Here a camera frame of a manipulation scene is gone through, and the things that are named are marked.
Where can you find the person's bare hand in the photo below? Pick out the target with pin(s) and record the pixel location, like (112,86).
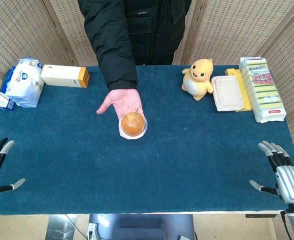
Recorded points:
(126,101)

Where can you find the black jacket sleeve forearm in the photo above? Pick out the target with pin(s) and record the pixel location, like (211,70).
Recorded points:
(111,42)

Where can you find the dark robot base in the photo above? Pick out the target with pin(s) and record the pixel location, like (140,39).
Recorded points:
(141,227)

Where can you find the beige lidded food container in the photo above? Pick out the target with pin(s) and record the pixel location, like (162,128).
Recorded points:
(227,93)

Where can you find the white blue tissue pack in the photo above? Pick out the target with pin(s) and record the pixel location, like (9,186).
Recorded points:
(24,83)

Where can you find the orange jelly cup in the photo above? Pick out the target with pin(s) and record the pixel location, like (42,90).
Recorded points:
(133,124)

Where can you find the small blue white box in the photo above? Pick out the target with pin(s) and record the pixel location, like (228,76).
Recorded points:
(4,102)

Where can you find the person's black jacket torso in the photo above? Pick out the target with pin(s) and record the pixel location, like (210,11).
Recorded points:
(149,30)

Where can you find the packaged sponge multipack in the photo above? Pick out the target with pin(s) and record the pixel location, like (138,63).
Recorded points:
(263,90)

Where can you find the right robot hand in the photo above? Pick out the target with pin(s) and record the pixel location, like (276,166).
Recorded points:
(284,172)

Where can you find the yellow plush dinosaur toy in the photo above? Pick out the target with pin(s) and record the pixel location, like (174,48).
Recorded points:
(197,80)

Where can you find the yellow sponge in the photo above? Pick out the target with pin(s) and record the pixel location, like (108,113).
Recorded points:
(239,85)

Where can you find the blue felt table cloth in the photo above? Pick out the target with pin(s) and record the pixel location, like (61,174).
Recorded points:
(141,160)

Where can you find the cream orange cardboard box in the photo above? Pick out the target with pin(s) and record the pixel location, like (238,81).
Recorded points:
(65,75)

